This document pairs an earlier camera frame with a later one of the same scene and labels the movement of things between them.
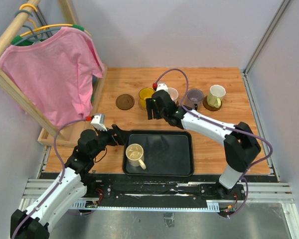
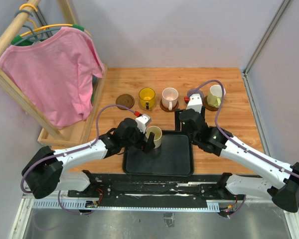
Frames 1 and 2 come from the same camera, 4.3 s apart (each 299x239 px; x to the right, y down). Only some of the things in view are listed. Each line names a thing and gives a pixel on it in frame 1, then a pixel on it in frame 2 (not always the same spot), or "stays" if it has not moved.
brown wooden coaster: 125,101 stays
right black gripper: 150,105 -> 177,120
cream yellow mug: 134,153 -> 157,137
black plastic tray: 166,153 stays
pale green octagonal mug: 216,94 stays
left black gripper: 120,139 -> 143,146
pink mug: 173,94 stays
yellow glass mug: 144,93 stays
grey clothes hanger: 36,37 stays
